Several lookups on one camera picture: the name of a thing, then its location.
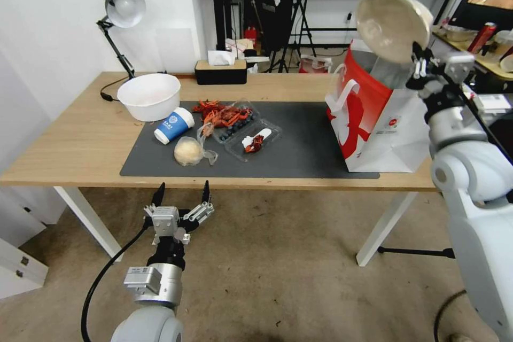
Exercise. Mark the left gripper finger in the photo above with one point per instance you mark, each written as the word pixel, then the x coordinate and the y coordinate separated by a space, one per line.
pixel 159 195
pixel 206 195

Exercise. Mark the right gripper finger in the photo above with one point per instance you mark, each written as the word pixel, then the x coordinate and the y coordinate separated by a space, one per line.
pixel 417 59
pixel 433 62

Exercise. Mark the round disposable takeout box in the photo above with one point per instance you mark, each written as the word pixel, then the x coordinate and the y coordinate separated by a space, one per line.
pixel 390 23

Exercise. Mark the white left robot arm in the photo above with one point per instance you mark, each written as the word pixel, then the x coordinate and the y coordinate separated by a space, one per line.
pixel 150 324

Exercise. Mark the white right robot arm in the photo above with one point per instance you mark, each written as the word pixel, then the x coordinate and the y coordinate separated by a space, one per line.
pixel 477 197

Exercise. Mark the bun in clear bag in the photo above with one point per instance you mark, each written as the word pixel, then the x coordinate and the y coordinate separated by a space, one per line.
pixel 188 151

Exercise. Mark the white labelled box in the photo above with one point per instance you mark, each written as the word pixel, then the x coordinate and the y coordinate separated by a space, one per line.
pixel 495 103

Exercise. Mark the red white delivery bag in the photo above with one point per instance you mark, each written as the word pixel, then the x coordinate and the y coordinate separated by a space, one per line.
pixel 372 117

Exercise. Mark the red plastic bag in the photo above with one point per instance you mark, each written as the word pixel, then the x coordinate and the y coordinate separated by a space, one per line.
pixel 316 64

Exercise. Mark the black wood tissue box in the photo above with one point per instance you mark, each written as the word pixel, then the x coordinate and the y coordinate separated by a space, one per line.
pixel 220 71

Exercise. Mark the wooden side table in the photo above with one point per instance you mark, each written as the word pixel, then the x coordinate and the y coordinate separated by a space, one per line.
pixel 481 61

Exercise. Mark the red drink can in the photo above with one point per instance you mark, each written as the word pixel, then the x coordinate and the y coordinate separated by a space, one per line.
pixel 483 37

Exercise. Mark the small red crayfish piece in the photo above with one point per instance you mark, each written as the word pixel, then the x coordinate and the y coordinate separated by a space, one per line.
pixel 254 145

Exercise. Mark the blue white paper cup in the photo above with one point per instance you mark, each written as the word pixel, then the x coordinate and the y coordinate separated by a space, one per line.
pixel 173 125

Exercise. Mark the blueberries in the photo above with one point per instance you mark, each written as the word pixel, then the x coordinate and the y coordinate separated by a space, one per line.
pixel 236 127

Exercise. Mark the clear plastic clamshell container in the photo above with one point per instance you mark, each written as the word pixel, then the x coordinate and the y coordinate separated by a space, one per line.
pixel 256 133

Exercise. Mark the red crayfish pile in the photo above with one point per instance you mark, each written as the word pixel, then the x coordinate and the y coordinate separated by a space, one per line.
pixel 224 112

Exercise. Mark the wooden table with white legs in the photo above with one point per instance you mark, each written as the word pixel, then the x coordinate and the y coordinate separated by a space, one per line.
pixel 80 137

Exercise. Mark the large white bowl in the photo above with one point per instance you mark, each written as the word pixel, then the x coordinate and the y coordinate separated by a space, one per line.
pixel 149 95

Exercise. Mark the dark grey table mat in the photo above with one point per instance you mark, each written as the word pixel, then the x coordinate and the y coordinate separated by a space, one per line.
pixel 296 145

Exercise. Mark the black tripod stand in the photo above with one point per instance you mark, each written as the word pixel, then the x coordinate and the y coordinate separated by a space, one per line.
pixel 298 17

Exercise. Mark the white drawer cabinet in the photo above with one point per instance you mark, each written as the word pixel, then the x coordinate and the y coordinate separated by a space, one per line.
pixel 20 246

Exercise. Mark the black floor stand bar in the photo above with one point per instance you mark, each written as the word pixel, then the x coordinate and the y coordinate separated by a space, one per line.
pixel 417 252

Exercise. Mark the black grey desk lamp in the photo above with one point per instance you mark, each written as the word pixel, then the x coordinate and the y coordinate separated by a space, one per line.
pixel 122 7

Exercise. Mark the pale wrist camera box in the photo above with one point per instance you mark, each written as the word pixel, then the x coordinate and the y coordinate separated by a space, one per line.
pixel 460 66
pixel 165 221

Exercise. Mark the black metal shelf frame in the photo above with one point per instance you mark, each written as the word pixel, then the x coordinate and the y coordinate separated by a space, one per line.
pixel 224 1

